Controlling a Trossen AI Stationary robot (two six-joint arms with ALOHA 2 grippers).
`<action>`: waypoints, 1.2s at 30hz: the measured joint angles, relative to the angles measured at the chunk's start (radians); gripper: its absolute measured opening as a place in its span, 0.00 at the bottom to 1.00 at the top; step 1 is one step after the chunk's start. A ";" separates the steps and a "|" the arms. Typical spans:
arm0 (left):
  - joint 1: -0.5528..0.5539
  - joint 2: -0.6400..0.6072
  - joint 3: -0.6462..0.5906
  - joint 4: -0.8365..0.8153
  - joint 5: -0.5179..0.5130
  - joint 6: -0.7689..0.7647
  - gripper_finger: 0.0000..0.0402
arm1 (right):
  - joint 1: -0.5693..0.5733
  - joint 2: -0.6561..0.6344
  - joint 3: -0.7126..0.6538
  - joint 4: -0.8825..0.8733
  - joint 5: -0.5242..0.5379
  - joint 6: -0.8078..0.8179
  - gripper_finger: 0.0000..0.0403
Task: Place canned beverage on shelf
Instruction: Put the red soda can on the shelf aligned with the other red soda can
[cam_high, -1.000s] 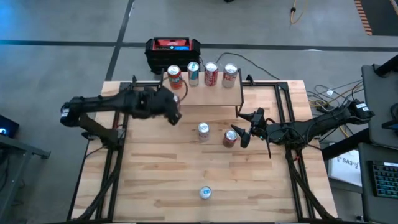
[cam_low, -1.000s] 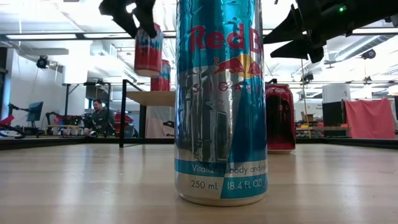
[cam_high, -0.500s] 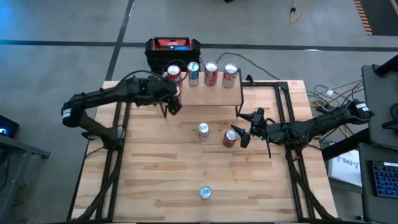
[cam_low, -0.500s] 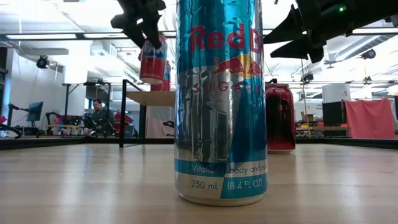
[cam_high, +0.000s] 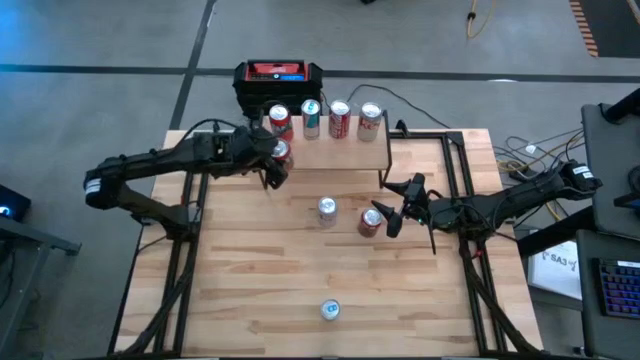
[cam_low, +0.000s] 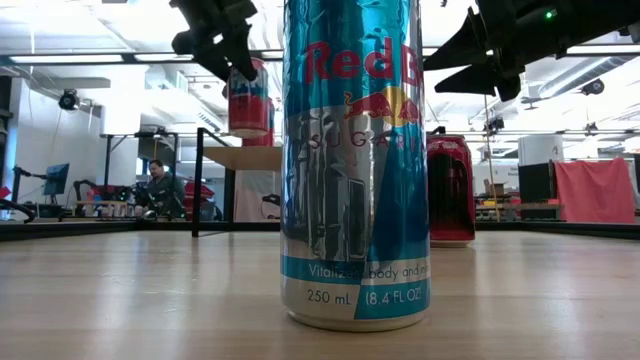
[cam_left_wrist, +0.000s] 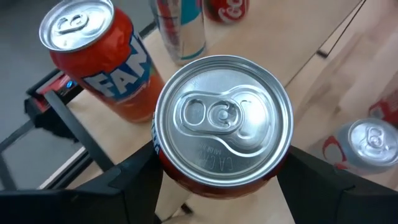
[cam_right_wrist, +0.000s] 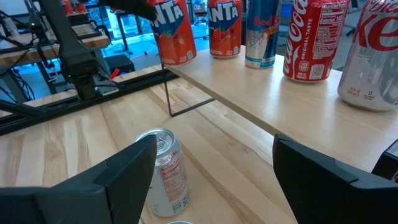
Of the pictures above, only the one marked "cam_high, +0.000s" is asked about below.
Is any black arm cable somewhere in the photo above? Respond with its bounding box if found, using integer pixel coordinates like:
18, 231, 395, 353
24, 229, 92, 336
182, 117, 244, 146

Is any gray desk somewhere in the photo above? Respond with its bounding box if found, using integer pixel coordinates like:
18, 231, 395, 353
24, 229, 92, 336
581, 102, 640, 241
574, 228, 640, 360

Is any black device blue light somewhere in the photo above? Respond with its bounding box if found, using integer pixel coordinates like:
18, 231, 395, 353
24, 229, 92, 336
0, 183, 32, 223

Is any backlit keyboard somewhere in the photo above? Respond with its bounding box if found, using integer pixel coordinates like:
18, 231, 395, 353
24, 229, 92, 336
594, 257, 640, 321

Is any yellow cable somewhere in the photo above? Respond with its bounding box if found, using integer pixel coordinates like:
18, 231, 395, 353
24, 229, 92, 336
466, 0, 497, 40

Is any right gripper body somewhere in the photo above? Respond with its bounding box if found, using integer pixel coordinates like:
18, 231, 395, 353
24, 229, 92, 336
387, 173, 430, 239

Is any black power cable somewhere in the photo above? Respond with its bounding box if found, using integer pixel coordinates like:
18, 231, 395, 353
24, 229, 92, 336
319, 83, 452, 130

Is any red Fanta can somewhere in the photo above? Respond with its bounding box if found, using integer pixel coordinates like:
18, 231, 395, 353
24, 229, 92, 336
268, 103, 295, 143
271, 138, 295, 171

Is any black side table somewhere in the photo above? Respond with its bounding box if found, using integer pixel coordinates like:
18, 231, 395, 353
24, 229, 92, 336
0, 214, 83, 359

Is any black mat striped edge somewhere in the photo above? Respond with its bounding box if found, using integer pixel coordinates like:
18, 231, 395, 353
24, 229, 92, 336
568, 0, 640, 59

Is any blue silver Red Bull can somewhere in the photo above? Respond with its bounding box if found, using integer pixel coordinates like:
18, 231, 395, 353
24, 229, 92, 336
300, 98, 322, 141
319, 298, 343, 322

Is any red black power station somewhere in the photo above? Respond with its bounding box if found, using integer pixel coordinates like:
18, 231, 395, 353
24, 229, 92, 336
232, 58, 325, 120

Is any silver Diet Coke can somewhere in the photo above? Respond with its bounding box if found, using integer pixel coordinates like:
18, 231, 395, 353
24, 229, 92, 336
317, 196, 340, 229
356, 101, 385, 142

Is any red Coca-Cola can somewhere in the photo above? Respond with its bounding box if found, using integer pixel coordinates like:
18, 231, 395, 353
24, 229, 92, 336
328, 99, 352, 140
357, 207, 385, 239

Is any white paper sign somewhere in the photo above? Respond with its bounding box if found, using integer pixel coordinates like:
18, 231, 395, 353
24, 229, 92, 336
527, 239, 584, 301

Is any wooden shelf black metal frame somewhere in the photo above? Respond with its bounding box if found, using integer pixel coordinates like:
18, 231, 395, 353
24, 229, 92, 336
254, 110, 392, 190

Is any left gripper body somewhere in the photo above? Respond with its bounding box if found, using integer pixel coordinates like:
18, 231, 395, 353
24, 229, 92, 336
227, 124, 291, 192

